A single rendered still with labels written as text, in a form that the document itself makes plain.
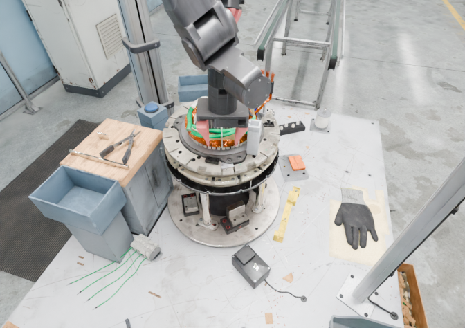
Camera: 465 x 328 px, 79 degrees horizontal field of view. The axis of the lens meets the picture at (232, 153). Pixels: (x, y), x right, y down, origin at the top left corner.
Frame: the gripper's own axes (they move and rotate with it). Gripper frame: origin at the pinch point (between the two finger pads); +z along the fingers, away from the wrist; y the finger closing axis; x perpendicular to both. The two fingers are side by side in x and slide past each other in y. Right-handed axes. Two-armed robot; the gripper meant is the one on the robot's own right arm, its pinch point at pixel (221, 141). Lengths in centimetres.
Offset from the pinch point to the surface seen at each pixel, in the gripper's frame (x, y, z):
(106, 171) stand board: 1.8, -28.8, 11.6
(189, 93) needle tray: 38.0, -10.8, 11.1
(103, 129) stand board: 18.4, -34.3, 11.4
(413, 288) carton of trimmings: 5, 95, 99
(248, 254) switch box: -9.7, 7.6, 33.5
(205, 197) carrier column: 1.2, -4.4, 21.5
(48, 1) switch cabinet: 201, -136, 29
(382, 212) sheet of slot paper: 7, 55, 37
